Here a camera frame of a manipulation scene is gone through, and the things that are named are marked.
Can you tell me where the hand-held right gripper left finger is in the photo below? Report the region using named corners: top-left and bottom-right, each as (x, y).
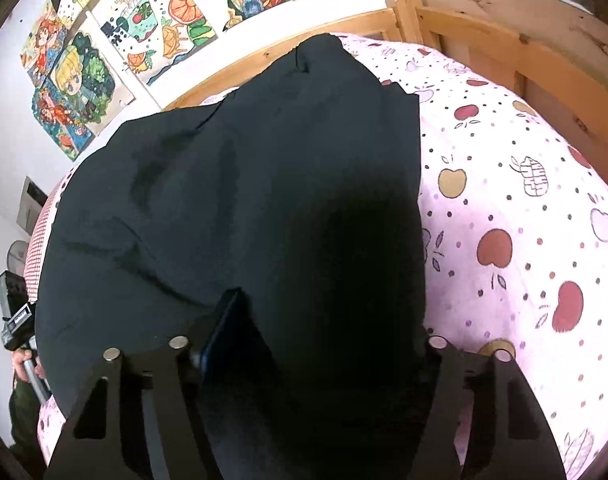
top-left (44, 287), bottom-right (255, 480)

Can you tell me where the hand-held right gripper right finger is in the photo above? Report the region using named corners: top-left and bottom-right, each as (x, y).
top-left (423, 335), bottom-right (567, 480)

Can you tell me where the dark padded jacket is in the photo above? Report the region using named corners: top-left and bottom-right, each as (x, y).
top-left (34, 32), bottom-right (431, 480)

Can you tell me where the person's left forearm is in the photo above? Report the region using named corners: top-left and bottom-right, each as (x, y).
top-left (7, 379), bottom-right (54, 463)

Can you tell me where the person's left hand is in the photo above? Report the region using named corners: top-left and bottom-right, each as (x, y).
top-left (11, 347), bottom-right (49, 386)

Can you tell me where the standing fan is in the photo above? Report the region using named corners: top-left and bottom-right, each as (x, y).
top-left (6, 240), bottom-right (31, 278)

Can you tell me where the red checked cloth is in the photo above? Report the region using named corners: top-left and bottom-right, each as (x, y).
top-left (23, 162), bottom-right (82, 306)

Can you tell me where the pink apple print bedsheet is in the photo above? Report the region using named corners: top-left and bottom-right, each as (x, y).
top-left (36, 31), bottom-right (608, 480)

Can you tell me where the group of colourful cartoon drawings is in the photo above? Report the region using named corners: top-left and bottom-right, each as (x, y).
top-left (19, 0), bottom-right (504, 162)

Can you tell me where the grey wall panel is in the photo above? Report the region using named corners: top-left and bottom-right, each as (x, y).
top-left (16, 176), bottom-right (48, 234)

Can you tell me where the wooden bed frame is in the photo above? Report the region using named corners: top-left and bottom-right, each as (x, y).
top-left (161, 0), bottom-right (608, 188)

